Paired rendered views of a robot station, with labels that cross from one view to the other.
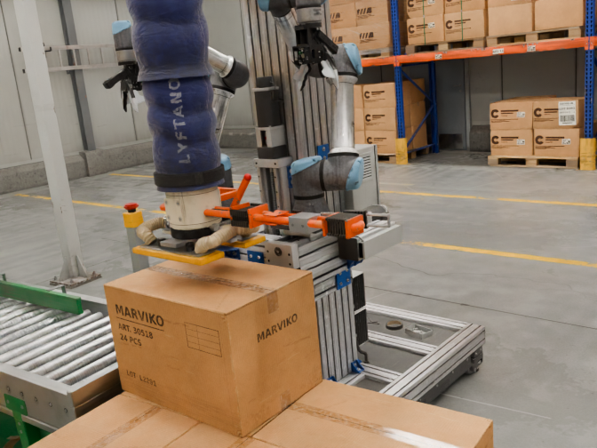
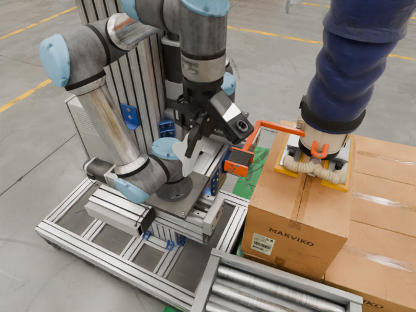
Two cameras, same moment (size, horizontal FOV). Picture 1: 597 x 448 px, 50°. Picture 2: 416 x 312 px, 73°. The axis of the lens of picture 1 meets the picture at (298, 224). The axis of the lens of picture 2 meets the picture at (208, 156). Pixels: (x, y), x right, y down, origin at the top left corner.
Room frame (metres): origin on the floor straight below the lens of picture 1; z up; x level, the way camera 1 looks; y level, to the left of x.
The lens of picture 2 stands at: (2.76, 1.05, 1.93)
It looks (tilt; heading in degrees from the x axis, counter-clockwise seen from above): 45 degrees down; 253
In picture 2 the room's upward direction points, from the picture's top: straight up
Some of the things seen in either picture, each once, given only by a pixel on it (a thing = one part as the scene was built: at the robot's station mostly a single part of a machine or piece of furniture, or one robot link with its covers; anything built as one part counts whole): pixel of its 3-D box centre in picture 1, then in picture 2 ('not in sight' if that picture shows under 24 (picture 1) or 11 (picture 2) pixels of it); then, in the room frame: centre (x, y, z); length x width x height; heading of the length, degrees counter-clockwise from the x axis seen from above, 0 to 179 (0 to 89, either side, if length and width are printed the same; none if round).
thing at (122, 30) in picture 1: (123, 36); (200, 13); (2.64, 0.61, 1.78); 0.09 x 0.08 x 0.11; 125
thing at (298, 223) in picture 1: (305, 222); not in sight; (1.74, -0.02, 1.17); 0.07 x 0.07 x 0.04; 49
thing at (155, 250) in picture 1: (176, 247); (339, 156); (1.97, 0.40, 1.08); 0.34 x 0.10 x 0.05; 49
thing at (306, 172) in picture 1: (308, 175); (223, 89); (2.35, -0.06, 1.20); 0.13 x 0.12 x 0.14; 74
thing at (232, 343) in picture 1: (213, 332); (298, 195); (2.04, 0.33, 0.74); 0.60 x 0.40 x 0.40; 50
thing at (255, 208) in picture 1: (249, 214); not in sight; (1.88, 0.14, 1.18); 0.10 x 0.08 x 0.06; 139
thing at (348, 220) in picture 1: (342, 225); not in sight; (1.65, -0.12, 1.18); 0.08 x 0.07 x 0.05; 49
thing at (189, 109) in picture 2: (131, 76); (200, 101); (2.64, 0.61, 1.62); 0.09 x 0.08 x 0.12; 121
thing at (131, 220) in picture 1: (147, 309); not in sight; (3.01, 0.79, 0.50); 0.07 x 0.07 x 1.00; 54
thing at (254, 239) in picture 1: (218, 232); (294, 145); (2.12, 0.27, 1.08); 0.34 x 0.10 x 0.05; 49
